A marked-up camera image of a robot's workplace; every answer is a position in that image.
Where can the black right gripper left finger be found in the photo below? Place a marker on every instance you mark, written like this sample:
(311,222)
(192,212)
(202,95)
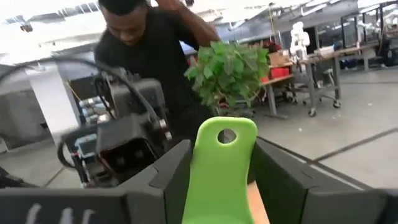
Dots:
(155,199)

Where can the grey wheeled workbench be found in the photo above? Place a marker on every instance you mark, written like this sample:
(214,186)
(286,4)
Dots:
(323,56)

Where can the red storage box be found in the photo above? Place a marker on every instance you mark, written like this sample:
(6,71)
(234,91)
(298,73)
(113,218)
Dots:
(278,72)

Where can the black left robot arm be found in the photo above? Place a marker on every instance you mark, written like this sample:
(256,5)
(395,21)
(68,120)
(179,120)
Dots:
(136,93)

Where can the wooden workbench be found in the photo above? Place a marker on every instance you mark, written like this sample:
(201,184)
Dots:
(278,81)

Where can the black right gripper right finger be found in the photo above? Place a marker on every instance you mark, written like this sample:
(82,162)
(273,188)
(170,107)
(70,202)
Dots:
(295,199)

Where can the person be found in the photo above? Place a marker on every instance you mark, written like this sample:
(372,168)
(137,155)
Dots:
(155,56)

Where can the green measuring cup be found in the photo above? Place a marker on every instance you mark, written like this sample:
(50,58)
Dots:
(217,174)

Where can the green potted plant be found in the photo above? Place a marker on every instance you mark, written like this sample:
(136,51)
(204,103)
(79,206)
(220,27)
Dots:
(230,71)

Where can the white humanoid robot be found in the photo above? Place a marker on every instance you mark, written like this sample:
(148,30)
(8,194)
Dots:
(299,37)

